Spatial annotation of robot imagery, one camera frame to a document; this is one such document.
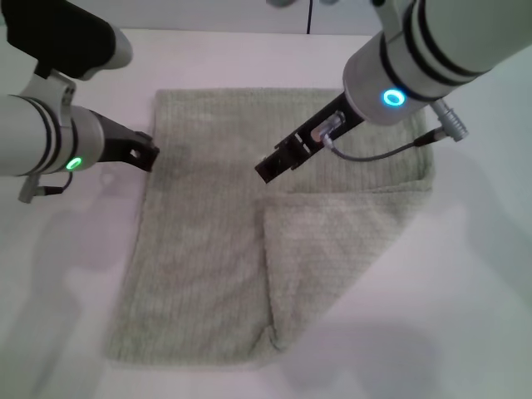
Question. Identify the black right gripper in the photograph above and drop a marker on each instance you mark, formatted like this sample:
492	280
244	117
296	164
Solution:
287	158

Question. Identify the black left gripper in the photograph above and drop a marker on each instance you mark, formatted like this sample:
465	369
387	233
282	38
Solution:
120	145

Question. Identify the light green terry towel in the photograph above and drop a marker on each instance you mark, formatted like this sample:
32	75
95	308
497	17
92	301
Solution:
199	249

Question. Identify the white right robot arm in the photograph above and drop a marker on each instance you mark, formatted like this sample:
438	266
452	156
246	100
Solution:
436	41

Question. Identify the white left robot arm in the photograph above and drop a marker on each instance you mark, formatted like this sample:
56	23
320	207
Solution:
37	133

